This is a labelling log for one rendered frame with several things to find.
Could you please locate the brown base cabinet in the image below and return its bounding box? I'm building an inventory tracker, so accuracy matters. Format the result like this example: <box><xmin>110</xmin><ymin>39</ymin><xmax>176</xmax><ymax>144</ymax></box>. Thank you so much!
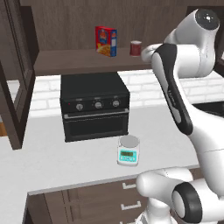
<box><xmin>21</xmin><ymin>167</ymin><xmax>205</xmax><ymax>224</ymax></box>

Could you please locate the teal and white digital scale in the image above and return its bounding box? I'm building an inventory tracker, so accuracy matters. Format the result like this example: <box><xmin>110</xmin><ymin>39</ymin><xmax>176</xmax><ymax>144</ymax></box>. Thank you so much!
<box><xmin>116</xmin><ymin>134</ymin><xmax>141</xmax><ymax>168</ymax></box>

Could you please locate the red and blue cereal box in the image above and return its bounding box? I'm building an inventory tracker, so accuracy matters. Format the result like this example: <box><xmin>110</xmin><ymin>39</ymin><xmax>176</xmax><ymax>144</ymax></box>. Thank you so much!
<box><xmin>94</xmin><ymin>25</ymin><xmax>118</xmax><ymax>58</ymax></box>

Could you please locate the dark sink basin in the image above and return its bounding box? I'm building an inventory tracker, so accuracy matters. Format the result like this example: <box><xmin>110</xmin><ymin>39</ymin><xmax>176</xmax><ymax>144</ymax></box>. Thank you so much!
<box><xmin>192</xmin><ymin>101</ymin><xmax>224</xmax><ymax>118</ymax></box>

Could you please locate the black toaster oven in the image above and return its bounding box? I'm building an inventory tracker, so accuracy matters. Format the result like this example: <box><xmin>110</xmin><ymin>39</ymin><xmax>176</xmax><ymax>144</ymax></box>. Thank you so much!
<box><xmin>59</xmin><ymin>71</ymin><xmax>131</xmax><ymax>144</ymax></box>

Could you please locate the white drawer handle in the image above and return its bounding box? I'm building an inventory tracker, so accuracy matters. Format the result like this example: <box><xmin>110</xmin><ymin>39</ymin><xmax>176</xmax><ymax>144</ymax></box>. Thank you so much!
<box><xmin>122</xmin><ymin>181</ymin><xmax>138</xmax><ymax>190</ymax></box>
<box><xmin>120</xmin><ymin>201</ymin><xmax>143</xmax><ymax>212</ymax></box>

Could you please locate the red canned food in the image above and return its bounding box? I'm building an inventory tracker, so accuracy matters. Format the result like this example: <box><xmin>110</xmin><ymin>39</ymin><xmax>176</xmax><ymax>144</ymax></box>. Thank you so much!
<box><xmin>129</xmin><ymin>39</ymin><xmax>144</xmax><ymax>57</ymax></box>

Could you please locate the dark brown wall cabinet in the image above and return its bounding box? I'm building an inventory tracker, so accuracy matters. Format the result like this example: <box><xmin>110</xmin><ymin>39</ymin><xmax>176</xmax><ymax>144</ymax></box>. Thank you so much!
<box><xmin>18</xmin><ymin>0</ymin><xmax>224</xmax><ymax>77</ymax></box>

